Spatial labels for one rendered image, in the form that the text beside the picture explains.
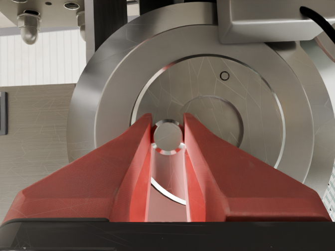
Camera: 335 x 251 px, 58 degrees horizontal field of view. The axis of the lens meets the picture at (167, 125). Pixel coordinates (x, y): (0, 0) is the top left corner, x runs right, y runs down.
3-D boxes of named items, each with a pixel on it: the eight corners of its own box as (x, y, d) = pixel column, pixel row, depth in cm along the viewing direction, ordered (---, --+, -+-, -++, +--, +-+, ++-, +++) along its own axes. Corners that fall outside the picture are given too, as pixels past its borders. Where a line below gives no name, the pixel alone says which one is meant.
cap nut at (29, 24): (36, 12, 48) (36, 40, 47) (45, 22, 51) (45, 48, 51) (12, 13, 48) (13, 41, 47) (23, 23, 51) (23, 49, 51)
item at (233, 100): (305, 188, 14) (150, 226, 14) (287, 183, 16) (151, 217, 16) (264, 37, 15) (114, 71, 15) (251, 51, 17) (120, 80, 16)
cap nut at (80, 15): (96, 10, 48) (97, 37, 48) (100, 20, 52) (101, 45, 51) (73, 11, 48) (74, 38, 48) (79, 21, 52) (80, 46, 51)
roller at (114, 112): (314, 28, 16) (316, 248, 15) (218, 103, 42) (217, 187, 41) (99, 18, 16) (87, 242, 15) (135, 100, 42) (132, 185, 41)
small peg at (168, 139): (172, 111, 12) (193, 141, 12) (170, 118, 14) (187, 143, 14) (142, 132, 12) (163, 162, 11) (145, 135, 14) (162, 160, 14)
